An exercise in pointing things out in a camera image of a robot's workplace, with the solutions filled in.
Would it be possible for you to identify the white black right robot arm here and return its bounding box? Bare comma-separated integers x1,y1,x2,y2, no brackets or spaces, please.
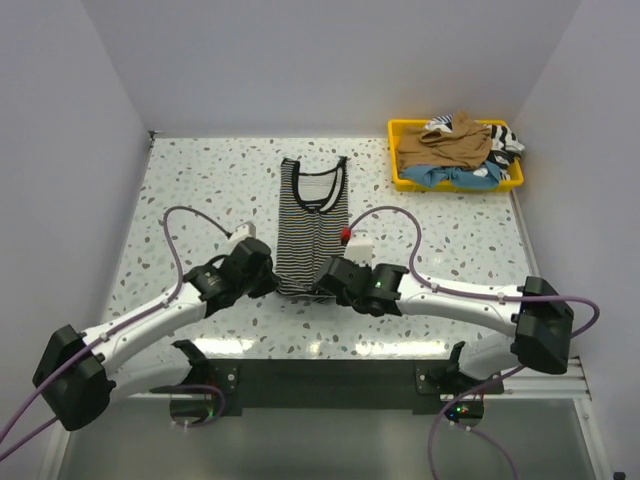
314,257,574,393

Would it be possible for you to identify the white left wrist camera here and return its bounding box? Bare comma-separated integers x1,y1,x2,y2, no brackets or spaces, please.
227,221,257,245

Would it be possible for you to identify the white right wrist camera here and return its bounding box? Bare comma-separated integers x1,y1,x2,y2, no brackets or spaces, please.
340,227,374,266

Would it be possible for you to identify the tan tank top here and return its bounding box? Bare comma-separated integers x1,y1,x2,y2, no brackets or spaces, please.
395,110,492,171

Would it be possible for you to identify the yellow plastic bin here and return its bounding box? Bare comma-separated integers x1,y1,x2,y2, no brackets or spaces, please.
388,115,524,193

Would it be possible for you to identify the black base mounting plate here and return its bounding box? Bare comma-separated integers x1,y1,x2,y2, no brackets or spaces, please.
152,359,480,423

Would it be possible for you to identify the blue tank top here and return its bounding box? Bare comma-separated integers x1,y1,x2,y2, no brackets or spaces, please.
399,162,505,191

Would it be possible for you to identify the aluminium frame rail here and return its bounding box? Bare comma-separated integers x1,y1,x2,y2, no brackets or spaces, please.
130,358,591,401

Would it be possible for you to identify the navy white striped tank top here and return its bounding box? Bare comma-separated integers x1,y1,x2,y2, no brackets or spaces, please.
424,114,526,181

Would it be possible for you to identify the black white striped tank top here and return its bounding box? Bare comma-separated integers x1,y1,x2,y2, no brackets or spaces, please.
275,156,349,303

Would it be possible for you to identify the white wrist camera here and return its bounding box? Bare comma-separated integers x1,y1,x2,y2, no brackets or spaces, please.
227,221,257,245
340,227,374,266

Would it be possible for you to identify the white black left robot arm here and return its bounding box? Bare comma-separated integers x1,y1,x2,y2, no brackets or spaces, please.
33,237,279,431

